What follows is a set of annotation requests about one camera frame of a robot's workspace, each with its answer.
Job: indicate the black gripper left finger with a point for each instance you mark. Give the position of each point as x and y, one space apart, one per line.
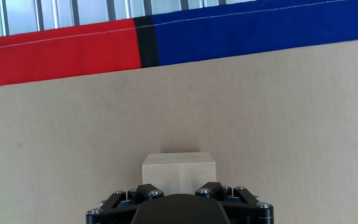
117 205

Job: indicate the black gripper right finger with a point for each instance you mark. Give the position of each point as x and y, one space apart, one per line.
247 208

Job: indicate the light wooden cube block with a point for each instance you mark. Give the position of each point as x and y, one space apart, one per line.
179 171

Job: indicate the colour block patterned cloth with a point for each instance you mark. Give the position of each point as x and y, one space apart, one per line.
57 53

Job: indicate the brown cardboard sheet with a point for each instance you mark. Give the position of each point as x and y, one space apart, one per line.
73 130

